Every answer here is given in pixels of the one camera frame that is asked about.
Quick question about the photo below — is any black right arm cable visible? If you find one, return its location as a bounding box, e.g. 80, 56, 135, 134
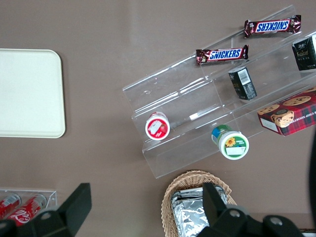
307, 128, 316, 223

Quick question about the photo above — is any black drink carton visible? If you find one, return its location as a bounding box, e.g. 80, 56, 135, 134
291, 34, 316, 72
228, 66, 258, 101

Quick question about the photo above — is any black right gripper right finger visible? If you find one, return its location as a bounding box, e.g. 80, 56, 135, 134
201, 182, 250, 237

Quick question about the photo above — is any Snickers chocolate bar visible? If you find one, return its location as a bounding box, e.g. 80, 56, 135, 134
196, 44, 250, 66
243, 14, 302, 39

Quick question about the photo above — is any clear acrylic stepped shelf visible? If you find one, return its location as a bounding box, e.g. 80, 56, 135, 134
121, 4, 316, 179

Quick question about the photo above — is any cream plastic tray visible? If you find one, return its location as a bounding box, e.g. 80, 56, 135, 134
0, 48, 66, 139

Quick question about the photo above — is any red tartan cookie box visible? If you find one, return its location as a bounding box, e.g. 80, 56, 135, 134
257, 86, 316, 137

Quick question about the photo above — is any green lid yogurt cup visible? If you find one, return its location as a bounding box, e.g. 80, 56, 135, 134
211, 124, 250, 161

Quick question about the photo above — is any clear acrylic bottle rack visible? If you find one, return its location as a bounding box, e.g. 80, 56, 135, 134
0, 188, 58, 215

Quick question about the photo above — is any foil wrapped sandwich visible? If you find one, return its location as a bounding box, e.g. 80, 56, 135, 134
170, 186, 229, 205
172, 197, 210, 237

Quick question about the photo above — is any light oval wicker basket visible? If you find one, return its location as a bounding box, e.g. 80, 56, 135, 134
160, 169, 238, 237

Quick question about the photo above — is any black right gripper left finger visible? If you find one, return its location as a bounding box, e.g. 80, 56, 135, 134
32, 182, 92, 237

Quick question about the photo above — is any red lid yogurt cup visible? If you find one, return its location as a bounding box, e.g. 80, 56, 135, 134
144, 111, 171, 141

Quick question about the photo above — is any red cola bottle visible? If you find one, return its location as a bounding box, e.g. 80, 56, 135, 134
6, 194, 48, 227
0, 193, 22, 221

